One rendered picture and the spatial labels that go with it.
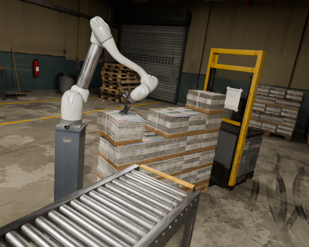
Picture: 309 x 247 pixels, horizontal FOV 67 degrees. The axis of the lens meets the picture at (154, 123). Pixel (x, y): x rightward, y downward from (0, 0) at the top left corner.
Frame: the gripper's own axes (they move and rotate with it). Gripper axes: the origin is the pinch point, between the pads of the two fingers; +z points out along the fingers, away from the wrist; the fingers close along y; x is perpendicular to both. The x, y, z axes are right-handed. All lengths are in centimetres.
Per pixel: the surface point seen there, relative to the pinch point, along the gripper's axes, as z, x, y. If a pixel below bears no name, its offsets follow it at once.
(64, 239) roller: -71, -84, 78
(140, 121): -15.6, 8.5, 20.0
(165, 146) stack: 0, 45, 45
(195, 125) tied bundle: -10, 87, 28
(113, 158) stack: 9.7, -10.4, 47.1
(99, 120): 17.8, -13.3, 10.6
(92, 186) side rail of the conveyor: -43, -55, 63
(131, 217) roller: -72, -50, 80
